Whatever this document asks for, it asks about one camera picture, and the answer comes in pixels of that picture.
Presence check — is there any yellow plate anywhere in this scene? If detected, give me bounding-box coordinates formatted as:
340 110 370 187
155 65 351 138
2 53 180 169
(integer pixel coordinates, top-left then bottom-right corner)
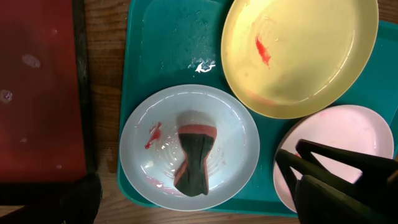
221 0 379 119

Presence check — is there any light blue plate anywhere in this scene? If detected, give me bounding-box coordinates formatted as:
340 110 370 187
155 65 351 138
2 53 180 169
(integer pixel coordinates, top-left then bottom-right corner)
118 85 260 212

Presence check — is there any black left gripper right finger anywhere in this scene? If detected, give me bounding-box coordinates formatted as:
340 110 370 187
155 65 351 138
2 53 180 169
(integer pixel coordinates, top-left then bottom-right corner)
275 139 397 223

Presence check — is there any pink plate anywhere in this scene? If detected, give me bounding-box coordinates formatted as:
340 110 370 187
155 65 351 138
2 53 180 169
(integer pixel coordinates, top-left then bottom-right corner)
273 105 394 213

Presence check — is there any black tray with red liquid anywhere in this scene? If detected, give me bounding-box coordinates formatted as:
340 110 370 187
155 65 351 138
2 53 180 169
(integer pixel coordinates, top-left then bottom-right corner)
0 0 98 184

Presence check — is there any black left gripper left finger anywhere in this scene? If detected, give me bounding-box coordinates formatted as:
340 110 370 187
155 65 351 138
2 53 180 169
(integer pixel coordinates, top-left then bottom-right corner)
1 174 103 224

